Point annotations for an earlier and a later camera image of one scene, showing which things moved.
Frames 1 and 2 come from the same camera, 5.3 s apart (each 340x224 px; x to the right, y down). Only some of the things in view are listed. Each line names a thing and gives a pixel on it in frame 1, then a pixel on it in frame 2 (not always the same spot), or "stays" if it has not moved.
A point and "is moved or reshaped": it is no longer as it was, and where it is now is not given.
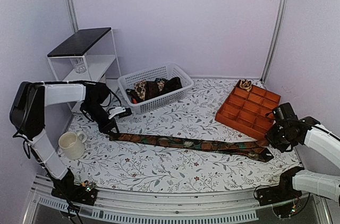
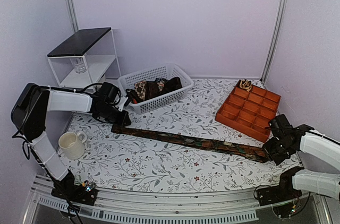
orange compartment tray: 246,111 stays
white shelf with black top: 88,56 stays
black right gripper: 270,135 → 267,147
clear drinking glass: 78,64 stays
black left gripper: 106,127 → 121,122
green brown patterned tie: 256,150 is moved or reshaped
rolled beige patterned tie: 245,84 stays
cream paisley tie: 139,87 stays
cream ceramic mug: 72,144 stays
